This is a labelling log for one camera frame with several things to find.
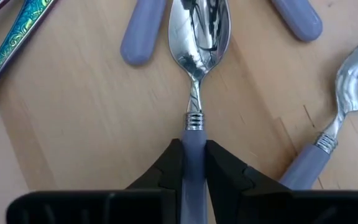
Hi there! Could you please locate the lilac utensil handle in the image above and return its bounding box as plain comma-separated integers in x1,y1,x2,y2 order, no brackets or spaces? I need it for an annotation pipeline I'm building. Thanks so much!
119,0,167,67

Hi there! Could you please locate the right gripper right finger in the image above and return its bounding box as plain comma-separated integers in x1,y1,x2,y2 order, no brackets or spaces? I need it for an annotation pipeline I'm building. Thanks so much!
204,139,358,224

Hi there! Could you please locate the purple-handled silver spoon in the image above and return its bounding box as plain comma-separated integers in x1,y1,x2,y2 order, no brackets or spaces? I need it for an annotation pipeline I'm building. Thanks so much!
280,33,358,190
270,0,324,43
168,0,232,224

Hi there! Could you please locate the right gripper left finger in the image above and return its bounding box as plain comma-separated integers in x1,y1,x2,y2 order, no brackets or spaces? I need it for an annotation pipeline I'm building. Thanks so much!
6,138,185,224

